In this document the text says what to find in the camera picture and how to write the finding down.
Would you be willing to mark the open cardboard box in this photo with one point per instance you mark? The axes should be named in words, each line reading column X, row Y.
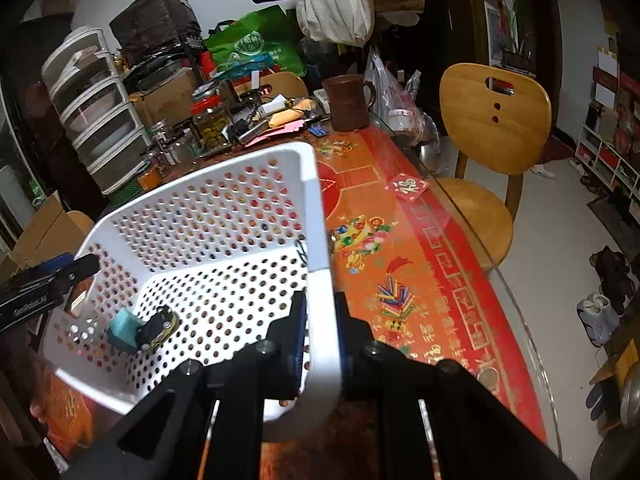
column 45, row 232

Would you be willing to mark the yellow packet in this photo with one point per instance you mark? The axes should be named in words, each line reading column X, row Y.
column 285, row 117

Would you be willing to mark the white slipper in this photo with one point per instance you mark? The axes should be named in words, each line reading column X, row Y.
column 543, row 170

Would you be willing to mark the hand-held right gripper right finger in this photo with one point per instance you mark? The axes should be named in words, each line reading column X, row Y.
column 350, row 350

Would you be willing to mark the black binder clip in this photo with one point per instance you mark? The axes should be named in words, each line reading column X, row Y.
column 301, row 251

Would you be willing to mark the white perforated plastic basket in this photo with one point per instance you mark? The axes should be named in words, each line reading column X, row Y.
column 215, row 220

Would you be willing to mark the wooden chair with holes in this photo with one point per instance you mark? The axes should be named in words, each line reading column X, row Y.
column 492, row 120

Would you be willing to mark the black yellow toy car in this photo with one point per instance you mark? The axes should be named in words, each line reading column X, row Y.
column 159, row 327

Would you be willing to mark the green shopping bag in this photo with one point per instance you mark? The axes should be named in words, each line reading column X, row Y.
column 260, row 45

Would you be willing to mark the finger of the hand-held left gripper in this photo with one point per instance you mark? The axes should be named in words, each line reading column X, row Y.
column 85, row 267
column 57, row 262

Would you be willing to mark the glass jar with red lid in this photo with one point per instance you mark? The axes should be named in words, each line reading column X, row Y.
column 212, row 127

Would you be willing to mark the beige canvas tote bag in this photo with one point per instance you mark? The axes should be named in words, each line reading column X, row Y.
column 330, row 5

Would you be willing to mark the small orange jar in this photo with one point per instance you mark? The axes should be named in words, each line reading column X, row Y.
column 150, row 176

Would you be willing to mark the grey shoes pair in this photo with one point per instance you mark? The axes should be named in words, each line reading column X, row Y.
column 597, row 317

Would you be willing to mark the glass jar with metal lid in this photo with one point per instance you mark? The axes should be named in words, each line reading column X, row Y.
column 161, row 139

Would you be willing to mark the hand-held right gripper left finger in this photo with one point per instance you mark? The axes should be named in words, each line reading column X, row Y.
column 299, row 340

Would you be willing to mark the green plastic basket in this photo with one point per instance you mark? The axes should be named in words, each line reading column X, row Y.
column 125, row 192

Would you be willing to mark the small round coin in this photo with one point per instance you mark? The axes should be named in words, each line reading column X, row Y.
column 488, row 375

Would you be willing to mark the dark shoes pair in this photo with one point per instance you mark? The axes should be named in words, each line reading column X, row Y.
column 610, row 270

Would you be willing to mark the closed cardboard box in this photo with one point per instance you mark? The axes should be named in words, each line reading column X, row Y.
column 167, row 97

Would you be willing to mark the black fabric bag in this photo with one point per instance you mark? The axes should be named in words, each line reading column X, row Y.
column 155, row 20

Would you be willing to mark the red paper envelope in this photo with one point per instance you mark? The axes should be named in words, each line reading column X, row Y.
column 407, row 187

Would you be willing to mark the potted green plant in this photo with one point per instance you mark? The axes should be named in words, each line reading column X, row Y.
column 517, row 35

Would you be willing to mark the white stacked drawer unit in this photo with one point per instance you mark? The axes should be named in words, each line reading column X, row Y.
column 100, row 120

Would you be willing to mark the round metal lid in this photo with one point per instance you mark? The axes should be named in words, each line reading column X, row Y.
column 631, row 400

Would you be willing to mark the white cube shelf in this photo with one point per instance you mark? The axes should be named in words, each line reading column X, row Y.
column 607, row 160

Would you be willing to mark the teal small box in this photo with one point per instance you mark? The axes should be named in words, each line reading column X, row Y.
column 124, row 331

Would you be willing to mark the clear plastic bag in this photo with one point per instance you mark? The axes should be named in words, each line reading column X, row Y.
column 395, row 100

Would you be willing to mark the plain wooden chair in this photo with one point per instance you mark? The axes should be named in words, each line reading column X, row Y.
column 287, row 84

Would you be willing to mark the brown ceramic mug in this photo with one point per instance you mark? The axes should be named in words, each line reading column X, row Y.
column 347, row 105

